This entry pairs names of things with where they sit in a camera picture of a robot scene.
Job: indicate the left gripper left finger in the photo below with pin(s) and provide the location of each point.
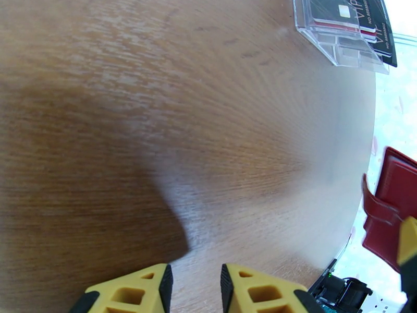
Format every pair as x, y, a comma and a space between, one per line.
130, 295

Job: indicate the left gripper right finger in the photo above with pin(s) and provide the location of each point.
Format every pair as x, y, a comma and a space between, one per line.
260, 295

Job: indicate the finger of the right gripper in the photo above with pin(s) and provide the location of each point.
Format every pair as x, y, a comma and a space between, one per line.
409, 243

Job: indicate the red leather card holder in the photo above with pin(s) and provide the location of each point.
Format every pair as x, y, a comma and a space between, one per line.
387, 204

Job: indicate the clear acrylic card stand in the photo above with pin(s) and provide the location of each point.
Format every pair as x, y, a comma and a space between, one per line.
348, 51

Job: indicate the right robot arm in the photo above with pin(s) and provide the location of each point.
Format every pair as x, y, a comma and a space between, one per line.
348, 291

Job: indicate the black VIP card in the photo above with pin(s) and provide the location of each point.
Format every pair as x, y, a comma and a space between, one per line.
387, 38
361, 12

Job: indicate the red card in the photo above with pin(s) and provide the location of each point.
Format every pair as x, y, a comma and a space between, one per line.
338, 26

